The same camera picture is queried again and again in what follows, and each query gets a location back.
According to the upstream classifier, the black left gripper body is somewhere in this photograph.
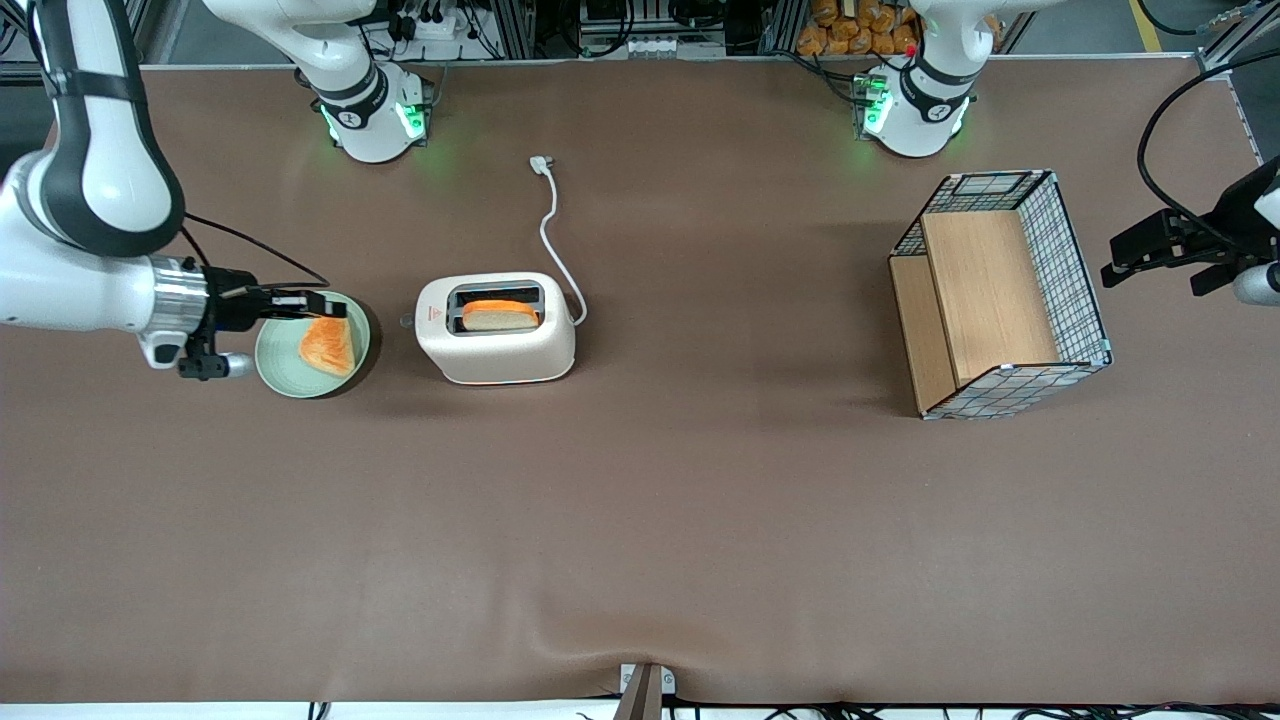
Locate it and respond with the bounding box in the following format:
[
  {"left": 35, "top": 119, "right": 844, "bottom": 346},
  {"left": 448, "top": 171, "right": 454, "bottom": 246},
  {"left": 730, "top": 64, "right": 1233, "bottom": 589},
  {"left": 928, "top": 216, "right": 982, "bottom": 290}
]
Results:
[{"left": 1195, "top": 160, "right": 1280, "bottom": 267}]

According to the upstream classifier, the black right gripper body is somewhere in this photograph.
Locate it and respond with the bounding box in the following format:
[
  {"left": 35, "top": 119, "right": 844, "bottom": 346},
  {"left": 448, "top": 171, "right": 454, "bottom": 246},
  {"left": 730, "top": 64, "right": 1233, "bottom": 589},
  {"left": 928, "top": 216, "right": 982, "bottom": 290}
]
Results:
[{"left": 200, "top": 266, "right": 275, "bottom": 356}]

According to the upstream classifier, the white two-slot toaster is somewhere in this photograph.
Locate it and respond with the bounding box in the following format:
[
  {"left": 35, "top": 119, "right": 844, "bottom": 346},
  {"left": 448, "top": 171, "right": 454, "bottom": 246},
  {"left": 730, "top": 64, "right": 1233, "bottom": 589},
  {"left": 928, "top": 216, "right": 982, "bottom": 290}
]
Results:
[{"left": 400, "top": 272, "right": 578, "bottom": 387}]

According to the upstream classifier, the orange triangular pastry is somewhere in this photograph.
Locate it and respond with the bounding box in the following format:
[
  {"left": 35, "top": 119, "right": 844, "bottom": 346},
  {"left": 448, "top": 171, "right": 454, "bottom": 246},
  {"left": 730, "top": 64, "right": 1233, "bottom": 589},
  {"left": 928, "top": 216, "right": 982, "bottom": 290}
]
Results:
[{"left": 299, "top": 316, "right": 357, "bottom": 377}]

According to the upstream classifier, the pale green round plate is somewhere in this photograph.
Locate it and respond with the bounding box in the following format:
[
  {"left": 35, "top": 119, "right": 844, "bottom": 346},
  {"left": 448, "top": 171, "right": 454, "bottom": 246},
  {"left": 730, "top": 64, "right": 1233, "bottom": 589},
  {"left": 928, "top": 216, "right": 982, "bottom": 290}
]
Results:
[{"left": 254, "top": 291, "right": 372, "bottom": 399}]

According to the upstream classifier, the bread slice with orange crust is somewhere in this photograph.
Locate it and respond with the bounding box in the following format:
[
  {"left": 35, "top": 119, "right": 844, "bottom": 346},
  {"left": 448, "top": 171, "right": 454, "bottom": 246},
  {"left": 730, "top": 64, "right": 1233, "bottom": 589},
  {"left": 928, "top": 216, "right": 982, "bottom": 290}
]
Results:
[{"left": 461, "top": 300, "right": 541, "bottom": 334}]

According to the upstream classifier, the white power strip with plugs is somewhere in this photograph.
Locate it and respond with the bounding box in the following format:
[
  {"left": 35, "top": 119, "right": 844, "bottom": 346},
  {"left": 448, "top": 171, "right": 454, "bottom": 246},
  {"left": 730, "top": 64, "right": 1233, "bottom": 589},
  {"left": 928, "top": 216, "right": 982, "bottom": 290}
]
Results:
[{"left": 385, "top": 0, "right": 483, "bottom": 43}]

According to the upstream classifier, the pile of golden bread rolls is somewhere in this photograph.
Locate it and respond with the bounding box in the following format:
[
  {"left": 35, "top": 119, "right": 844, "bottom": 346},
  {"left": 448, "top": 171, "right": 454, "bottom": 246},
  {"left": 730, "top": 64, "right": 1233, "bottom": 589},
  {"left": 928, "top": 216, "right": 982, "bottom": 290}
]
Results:
[{"left": 796, "top": 0, "right": 923, "bottom": 57}]

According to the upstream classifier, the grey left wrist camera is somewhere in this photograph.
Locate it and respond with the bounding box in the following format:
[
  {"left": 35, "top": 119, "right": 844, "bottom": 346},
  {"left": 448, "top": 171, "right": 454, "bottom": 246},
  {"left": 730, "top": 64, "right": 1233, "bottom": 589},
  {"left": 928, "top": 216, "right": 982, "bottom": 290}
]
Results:
[{"left": 1233, "top": 262, "right": 1280, "bottom": 307}]

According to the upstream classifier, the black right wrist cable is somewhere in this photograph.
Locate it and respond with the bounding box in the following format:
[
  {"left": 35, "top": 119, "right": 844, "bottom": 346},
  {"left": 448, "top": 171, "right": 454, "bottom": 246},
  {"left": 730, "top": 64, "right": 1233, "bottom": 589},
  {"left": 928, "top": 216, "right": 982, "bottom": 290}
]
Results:
[{"left": 180, "top": 212, "right": 331, "bottom": 291}]

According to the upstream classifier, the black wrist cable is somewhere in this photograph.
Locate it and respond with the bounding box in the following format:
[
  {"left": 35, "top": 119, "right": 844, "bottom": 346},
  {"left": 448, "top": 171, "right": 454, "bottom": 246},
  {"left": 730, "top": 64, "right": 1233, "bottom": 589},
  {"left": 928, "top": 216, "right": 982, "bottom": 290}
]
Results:
[
  {"left": 180, "top": 212, "right": 331, "bottom": 291},
  {"left": 1137, "top": 48, "right": 1280, "bottom": 247}
]

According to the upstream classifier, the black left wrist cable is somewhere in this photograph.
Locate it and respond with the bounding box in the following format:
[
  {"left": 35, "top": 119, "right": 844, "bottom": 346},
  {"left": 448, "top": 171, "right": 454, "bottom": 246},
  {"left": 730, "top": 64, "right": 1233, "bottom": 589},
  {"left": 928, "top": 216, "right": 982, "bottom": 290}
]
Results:
[{"left": 1137, "top": 48, "right": 1280, "bottom": 247}]

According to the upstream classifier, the wire basket with wooden shelf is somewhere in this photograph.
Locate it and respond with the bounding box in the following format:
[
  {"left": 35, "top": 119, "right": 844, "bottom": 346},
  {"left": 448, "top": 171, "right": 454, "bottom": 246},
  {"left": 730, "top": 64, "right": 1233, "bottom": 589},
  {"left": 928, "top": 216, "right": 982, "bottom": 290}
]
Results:
[{"left": 889, "top": 170, "right": 1113, "bottom": 421}]

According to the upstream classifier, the white toaster power cord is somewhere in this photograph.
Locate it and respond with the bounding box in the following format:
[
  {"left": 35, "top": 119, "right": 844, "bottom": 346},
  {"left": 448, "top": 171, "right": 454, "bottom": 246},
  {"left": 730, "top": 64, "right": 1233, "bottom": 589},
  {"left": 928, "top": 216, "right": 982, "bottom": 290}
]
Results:
[{"left": 529, "top": 155, "right": 588, "bottom": 328}]

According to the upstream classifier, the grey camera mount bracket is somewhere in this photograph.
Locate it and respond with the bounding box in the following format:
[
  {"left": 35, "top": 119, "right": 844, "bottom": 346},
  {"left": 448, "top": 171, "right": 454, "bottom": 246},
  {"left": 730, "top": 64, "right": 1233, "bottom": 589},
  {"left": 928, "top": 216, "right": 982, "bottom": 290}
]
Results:
[{"left": 613, "top": 662, "right": 677, "bottom": 720}]

